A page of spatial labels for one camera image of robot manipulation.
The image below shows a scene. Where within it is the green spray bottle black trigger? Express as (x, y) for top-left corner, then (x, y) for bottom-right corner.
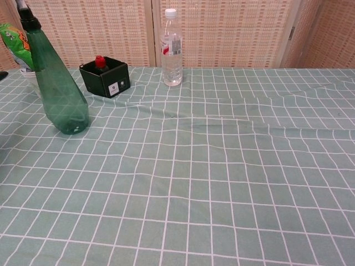
(15, 0), (89, 136)

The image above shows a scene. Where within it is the bamboo folding screen panel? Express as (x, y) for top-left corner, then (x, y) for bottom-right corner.
(8, 0), (158, 69)
(151, 0), (303, 69)
(282, 0), (355, 69)
(0, 0), (17, 73)

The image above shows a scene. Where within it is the white paper cup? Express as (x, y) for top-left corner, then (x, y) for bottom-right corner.
(19, 68), (42, 96)

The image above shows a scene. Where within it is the black box red button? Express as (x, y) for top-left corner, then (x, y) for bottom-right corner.
(79, 57), (130, 99)

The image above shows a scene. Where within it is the green checked tablecloth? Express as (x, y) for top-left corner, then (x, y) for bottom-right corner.
(0, 66), (355, 266)

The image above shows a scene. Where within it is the clear plastic water bottle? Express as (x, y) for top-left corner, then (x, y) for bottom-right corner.
(160, 8), (183, 87)

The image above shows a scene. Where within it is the green snack bag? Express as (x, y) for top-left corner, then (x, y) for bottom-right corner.
(0, 23), (36, 71)

